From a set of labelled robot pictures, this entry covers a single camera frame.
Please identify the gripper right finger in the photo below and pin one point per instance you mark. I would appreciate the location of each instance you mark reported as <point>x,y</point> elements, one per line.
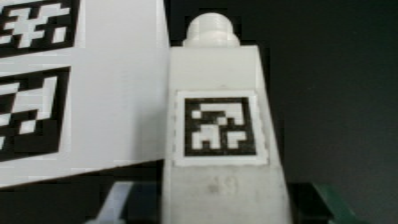
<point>321,207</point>

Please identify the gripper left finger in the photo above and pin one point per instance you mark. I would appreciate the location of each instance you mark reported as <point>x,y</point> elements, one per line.
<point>132,204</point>

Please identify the white table leg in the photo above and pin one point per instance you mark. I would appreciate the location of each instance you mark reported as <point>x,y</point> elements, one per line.
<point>225,185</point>

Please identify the white marker sheet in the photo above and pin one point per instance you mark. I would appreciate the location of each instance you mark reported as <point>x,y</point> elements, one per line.
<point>84,58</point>

